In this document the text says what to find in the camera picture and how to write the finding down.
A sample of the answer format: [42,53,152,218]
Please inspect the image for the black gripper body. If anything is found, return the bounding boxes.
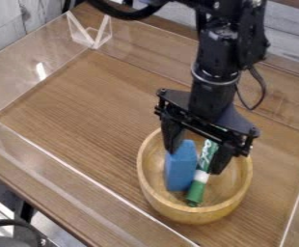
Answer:
[155,65,259,156]

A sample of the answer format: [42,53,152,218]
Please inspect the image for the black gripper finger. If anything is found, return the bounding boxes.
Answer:
[162,117,184,153]
[208,144,235,175]

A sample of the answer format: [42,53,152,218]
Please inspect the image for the blue foam block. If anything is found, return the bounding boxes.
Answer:
[164,139,198,191]

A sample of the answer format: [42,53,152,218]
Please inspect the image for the brown wooden bowl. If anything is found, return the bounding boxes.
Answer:
[136,128,252,225]

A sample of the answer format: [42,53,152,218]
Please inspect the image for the green Expo marker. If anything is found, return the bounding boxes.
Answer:
[186,139,218,207]

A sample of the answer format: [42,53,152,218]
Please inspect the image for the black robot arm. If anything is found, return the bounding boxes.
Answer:
[140,0,270,175]

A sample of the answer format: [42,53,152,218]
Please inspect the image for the clear acrylic tray wall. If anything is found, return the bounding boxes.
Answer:
[0,6,299,247]

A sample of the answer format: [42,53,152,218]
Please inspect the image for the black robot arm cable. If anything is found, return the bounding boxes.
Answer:
[87,0,170,21]

